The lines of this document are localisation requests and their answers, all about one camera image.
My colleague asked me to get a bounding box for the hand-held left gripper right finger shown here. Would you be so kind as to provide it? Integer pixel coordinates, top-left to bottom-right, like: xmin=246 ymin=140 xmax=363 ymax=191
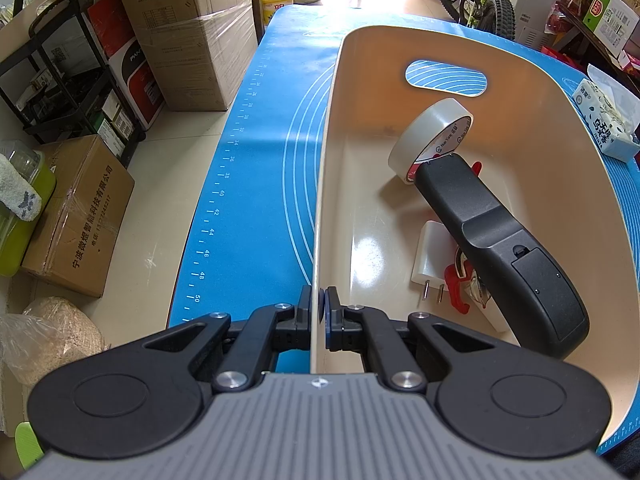
xmin=322 ymin=286 xmax=496 ymax=394

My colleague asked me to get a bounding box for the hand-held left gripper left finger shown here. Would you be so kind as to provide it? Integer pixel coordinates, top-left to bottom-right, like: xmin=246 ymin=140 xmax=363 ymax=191
xmin=145 ymin=285 xmax=321 ymax=394

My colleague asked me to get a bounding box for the cream plastic basin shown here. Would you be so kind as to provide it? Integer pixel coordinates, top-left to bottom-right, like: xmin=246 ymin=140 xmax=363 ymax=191
xmin=309 ymin=25 xmax=635 ymax=456

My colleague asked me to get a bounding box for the white plug charger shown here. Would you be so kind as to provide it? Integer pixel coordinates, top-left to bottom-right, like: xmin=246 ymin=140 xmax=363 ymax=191
xmin=410 ymin=220 xmax=459 ymax=306

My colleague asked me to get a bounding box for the blue silicone mat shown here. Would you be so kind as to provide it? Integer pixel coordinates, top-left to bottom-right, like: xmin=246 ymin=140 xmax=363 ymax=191
xmin=167 ymin=2 xmax=640 ymax=461

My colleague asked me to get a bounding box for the black handheld device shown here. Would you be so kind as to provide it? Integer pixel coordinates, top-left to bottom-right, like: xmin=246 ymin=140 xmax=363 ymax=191
xmin=416 ymin=155 xmax=591 ymax=359

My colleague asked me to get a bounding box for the white tape roll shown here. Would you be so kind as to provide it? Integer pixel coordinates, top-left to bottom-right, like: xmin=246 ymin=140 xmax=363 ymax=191
xmin=387 ymin=99 xmax=474 ymax=186

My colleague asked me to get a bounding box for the taped brown cardboard box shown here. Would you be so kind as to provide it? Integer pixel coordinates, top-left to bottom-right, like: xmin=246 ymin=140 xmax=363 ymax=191
xmin=20 ymin=135 xmax=136 ymax=298

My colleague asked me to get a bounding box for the bag of straw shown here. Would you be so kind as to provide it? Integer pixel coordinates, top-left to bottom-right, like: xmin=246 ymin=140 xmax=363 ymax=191
xmin=0 ymin=296 xmax=109 ymax=387

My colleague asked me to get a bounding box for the plastic wrapped cardboard box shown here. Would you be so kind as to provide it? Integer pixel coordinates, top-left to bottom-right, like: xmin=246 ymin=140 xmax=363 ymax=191
xmin=134 ymin=0 xmax=259 ymax=112

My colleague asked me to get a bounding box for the white black appliance box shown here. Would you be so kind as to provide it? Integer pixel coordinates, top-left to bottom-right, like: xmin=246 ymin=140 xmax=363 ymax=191
xmin=107 ymin=35 xmax=166 ymax=131

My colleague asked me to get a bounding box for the green plastic container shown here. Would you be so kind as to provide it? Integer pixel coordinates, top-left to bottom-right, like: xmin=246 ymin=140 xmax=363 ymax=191
xmin=0 ymin=140 xmax=57 ymax=278

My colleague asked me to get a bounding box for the green plastic stool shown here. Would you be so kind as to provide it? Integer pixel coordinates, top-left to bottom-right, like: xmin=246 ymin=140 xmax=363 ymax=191
xmin=15 ymin=422 xmax=46 ymax=472

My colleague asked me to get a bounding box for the grey white towel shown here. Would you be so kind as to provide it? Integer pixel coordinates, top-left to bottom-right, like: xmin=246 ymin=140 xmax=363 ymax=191
xmin=0 ymin=152 xmax=42 ymax=222

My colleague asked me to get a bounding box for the printed tissue pack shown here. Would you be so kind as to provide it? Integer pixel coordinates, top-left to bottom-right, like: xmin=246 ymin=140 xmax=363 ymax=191
xmin=571 ymin=64 xmax=640 ymax=163

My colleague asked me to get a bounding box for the green children's bicycle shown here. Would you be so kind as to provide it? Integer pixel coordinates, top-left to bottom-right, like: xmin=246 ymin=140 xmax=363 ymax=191
xmin=432 ymin=0 xmax=516 ymax=42

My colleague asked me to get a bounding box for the red cardboard box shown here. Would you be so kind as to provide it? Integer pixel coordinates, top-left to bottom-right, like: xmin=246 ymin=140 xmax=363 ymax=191
xmin=87 ymin=2 xmax=137 ymax=59

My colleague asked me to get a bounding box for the dark wooden side table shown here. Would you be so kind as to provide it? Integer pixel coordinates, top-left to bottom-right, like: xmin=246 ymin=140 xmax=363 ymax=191
xmin=542 ymin=0 xmax=640 ymax=92

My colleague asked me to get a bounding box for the black metal rack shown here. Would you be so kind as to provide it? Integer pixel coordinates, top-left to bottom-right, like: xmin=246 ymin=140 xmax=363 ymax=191
xmin=0 ymin=0 xmax=147 ymax=162

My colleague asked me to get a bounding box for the white appliance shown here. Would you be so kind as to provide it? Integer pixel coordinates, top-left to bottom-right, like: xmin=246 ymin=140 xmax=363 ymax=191
xmin=515 ymin=0 xmax=584 ymax=52

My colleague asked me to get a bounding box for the green white carton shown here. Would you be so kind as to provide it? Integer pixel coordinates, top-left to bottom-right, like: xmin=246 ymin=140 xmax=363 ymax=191
xmin=582 ymin=0 xmax=640 ymax=61

